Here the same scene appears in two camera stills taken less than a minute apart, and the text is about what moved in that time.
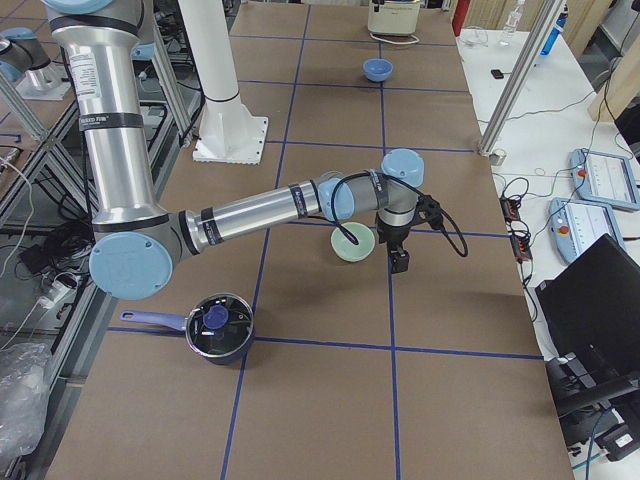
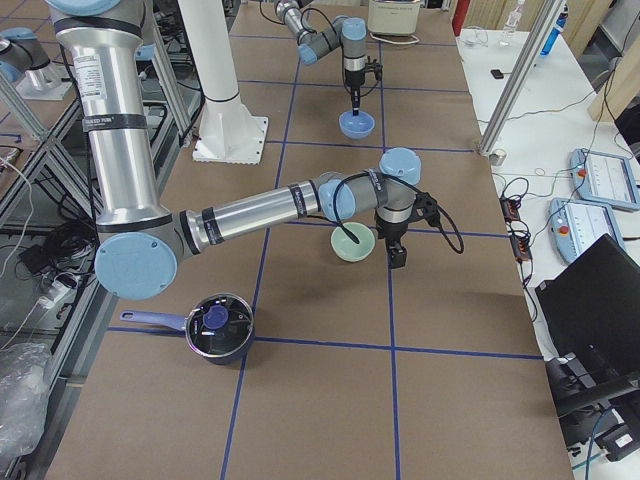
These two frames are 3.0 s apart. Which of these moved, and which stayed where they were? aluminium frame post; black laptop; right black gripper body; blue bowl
Moved: blue bowl
Stayed: aluminium frame post; right black gripper body; black laptop
